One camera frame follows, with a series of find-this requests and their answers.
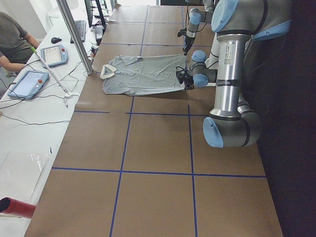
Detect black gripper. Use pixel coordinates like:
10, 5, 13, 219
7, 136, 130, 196
183, 35, 195, 56
182, 70, 195, 90

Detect clear plastic bag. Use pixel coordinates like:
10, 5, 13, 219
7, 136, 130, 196
0, 152, 50, 201

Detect grey aluminium frame post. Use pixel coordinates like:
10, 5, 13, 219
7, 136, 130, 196
56, 0, 93, 75

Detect navy white striped polo shirt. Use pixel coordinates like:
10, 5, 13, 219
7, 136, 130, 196
102, 54, 186, 96

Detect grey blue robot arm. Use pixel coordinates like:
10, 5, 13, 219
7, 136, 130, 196
177, 0, 292, 148
178, 0, 215, 56

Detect blue teach pendant far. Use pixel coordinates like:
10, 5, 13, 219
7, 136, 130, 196
40, 44, 68, 68

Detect black computer mouse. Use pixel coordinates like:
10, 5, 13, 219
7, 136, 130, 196
51, 37, 62, 44

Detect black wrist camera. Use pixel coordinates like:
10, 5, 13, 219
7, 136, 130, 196
176, 66, 187, 84
177, 28, 187, 37

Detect blue teach pendant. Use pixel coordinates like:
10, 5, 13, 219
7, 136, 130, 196
7, 70, 49, 99
40, 44, 68, 68

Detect blue teach pendant near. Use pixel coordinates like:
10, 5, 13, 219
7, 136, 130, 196
7, 70, 49, 99

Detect black computer keyboard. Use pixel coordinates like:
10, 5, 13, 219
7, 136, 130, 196
75, 20, 86, 42

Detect white reacher grabber stick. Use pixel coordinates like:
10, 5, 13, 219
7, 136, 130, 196
31, 47, 80, 108

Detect seated person in grey shirt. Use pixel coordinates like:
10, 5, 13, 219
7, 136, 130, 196
0, 12, 40, 72

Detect red cardboard tube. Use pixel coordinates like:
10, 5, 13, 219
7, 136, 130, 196
0, 197, 36, 219

